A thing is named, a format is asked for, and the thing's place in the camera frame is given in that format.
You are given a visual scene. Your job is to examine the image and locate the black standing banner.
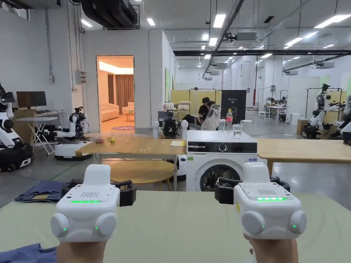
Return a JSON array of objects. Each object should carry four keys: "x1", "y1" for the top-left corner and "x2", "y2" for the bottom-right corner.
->
[{"x1": 220, "y1": 89, "x2": 247, "y2": 130}]

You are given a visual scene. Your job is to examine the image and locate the white table with chairs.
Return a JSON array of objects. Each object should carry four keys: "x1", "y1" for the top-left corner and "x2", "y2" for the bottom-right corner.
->
[{"x1": 259, "y1": 105, "x2": 290, "y2": 125}]

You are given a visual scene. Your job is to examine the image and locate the brown carton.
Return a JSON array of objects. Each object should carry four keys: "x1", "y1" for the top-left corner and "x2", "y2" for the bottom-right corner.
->
[{"x1": 12, "y1": 109, "x2": 37, "y2": 146}]

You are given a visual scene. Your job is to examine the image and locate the person's right hand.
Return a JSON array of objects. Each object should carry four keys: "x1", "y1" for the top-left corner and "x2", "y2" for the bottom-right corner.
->
[{"x1": 243, "y1": 233, "x2": 299, "y2": 263}]

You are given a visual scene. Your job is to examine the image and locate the white round stool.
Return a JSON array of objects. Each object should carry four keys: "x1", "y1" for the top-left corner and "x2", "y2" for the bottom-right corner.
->
[{"x1": 240, "y1": 120, "x2": 254, "y2": 135}]

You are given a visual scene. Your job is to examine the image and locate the person's left hand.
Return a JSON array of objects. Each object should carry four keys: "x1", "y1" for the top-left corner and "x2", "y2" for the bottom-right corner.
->
[{"x1": 56, "y1": 240, "x2": 107, "y2": 263}]

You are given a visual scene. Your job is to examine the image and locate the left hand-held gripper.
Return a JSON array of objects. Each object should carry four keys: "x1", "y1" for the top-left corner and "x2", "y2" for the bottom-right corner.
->
[{"x1": 50, "y1": 164, "x2": 137, "y2": 243}]

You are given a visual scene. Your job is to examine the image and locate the bed with pale green sheet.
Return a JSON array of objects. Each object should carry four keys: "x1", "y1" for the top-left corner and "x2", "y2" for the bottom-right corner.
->
[{"x1": 0, "y1": 190, "x2": 351, "y2": 263}]

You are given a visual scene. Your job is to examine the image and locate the folded blue garment, tan label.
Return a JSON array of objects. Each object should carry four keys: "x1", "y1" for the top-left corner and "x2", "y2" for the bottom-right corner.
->
[{"x1": 15, "y1": 180, "x2": 72, "y2": 203}]

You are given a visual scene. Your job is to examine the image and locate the long wooden table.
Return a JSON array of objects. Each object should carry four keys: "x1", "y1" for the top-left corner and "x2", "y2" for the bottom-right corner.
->
[
  {"x1": 256, "y1": 138, "x2": 351, "y2": 176},
  {"x1": 75, "y1": 137, "x2": 189, "y2": 190}
]

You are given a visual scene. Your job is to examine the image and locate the white and black robot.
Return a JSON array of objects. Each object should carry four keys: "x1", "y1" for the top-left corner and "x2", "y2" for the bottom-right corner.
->
[
  {"x1": 301, "y1": 83, "x2": 344, "y2": 139},
  {"x1": 152, "y1": 111, "x2": 190, "y2": 182},
  {"x1": 53, "y1": 107, "x2": 93, "y2": 161},
  {"x1": 0, "y1": 80, "x2": 35, "y2": 173},
  {"x1": 330, "y1": 95, "x2": 351, "y2": 146}
]

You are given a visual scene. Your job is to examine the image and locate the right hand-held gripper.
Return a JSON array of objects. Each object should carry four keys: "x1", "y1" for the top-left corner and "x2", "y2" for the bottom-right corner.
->
[{"x1": 214, "y1": 162, "x2": 307, "y2": 242}]

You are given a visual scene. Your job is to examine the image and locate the dark blue garment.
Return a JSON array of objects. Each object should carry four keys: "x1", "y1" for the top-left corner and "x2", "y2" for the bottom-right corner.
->
[{"x1": 0, "y1": 243, "x2": 59, "y2": 263}]

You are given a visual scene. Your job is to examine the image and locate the white desk with monitor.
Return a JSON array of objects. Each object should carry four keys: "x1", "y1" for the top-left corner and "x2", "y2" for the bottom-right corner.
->
[{"x1": 14, "y1": 91, "x2": 65, "y2": 156}]

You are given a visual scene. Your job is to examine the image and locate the cream sofa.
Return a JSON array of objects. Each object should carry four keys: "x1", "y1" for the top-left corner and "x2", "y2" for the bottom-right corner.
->
[{"x1": 101, "y1": 102, "x2": 120, "y2": 123}]

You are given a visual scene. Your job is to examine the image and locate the round low wooden table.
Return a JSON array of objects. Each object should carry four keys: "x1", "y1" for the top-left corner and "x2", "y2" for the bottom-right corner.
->
[{"x1": 107, "y1": 160, "x2": 176, "y2": 191}]

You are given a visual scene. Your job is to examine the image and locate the white washing machine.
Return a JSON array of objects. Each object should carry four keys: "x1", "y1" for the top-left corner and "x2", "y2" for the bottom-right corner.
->
[{"x1": 186, "y1": 109, "x2": 258, "y2": 192}]

